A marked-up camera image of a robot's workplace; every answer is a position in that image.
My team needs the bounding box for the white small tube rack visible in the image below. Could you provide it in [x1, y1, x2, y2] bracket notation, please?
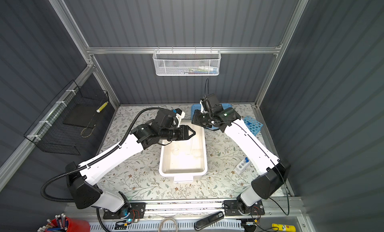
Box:
[234, 158, 250, 175]

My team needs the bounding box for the coiled beige cable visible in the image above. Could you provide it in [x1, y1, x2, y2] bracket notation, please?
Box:
[158, 216, 179, 232]

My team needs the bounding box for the blue plastic bin lid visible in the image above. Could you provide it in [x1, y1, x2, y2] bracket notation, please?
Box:
[191, 103, 233, 131]

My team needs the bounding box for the red pen cup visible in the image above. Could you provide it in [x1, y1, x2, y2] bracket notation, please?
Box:
[37, 214, 91, 232]

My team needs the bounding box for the white wire wall basket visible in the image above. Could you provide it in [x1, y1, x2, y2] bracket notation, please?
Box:
[153, 51, 222, 76]

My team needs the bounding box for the black handheld device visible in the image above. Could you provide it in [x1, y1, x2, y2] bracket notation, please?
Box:
[194, 211, 225, 231]

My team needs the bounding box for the black wire wall basket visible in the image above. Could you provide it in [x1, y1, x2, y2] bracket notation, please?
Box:
[24, 83, 113, 156]

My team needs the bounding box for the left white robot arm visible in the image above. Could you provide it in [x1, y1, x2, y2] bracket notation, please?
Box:
[41, 107, 196, 216]

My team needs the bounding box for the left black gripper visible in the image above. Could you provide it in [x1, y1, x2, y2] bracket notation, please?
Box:
[159, 124, 197, 141]

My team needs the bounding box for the blue test tube rack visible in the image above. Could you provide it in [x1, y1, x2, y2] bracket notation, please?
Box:
[243, 116, 263, 136]

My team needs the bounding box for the yellow bottle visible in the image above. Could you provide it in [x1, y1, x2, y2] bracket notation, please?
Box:
[272, 224, 297, 232]

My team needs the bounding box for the white plastic storage bin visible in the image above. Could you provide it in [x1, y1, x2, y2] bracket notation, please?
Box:
[159, 121, 208, 183]

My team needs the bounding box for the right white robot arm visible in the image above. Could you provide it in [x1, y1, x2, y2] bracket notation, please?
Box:
[192, 94, 291, 215]

